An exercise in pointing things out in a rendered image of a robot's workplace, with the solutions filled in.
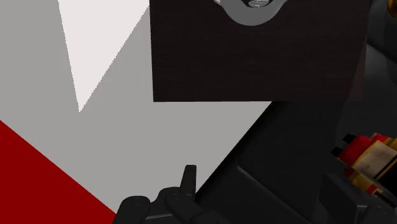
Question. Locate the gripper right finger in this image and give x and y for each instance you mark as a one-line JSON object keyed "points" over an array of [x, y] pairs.
{"points": [[379, 214]]}

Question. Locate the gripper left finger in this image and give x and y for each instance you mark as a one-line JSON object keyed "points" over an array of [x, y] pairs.
{"points": [[181, 203]]}

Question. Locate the golden round object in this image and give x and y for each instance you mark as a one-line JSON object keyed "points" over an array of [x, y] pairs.
{"points": [[393, 3]]}

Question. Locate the red yellow blocky toy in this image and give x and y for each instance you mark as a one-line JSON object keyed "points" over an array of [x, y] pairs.
{"points": [[369, 155]]}

